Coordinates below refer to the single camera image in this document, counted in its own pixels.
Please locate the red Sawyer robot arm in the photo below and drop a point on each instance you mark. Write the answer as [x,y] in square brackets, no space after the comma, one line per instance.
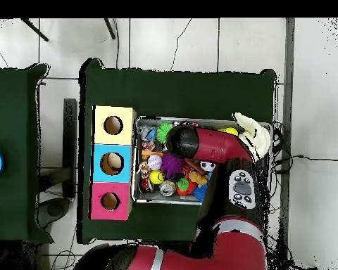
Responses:
[214,145]

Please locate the clear shallow bin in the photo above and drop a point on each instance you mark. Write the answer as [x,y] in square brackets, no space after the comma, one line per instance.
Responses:
[158,199]

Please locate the purple spiky ball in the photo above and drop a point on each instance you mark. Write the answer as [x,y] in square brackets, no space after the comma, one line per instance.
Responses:
[170,166]

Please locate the green spiky ball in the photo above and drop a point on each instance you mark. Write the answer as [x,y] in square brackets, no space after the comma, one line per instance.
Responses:
[163,130]

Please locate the white baseball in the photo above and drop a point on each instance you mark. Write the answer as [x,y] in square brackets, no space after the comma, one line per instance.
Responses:
[154,162]

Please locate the crushed plastic water bottle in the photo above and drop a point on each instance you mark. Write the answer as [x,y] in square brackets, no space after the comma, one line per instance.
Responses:
[145,132]

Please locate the small soccer ball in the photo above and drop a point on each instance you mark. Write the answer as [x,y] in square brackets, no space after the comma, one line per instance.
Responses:
[208,166]

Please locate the large blue spiky ball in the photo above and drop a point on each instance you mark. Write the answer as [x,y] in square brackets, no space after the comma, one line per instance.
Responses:
[200,193]

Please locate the dark green table cloth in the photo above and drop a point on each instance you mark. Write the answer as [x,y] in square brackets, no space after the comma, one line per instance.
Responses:
[174,90]

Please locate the plain yellow ball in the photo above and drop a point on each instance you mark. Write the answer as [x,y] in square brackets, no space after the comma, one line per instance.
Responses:
[230,130]

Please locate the cream knitted cloth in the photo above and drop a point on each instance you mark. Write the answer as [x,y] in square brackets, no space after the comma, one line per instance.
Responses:
[256,132]

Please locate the black tripod leg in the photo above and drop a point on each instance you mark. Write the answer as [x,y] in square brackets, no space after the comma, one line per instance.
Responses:
[34,29]
[110,28]

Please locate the green covered side table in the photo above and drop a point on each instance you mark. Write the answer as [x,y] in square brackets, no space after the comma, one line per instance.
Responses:
[11,140]

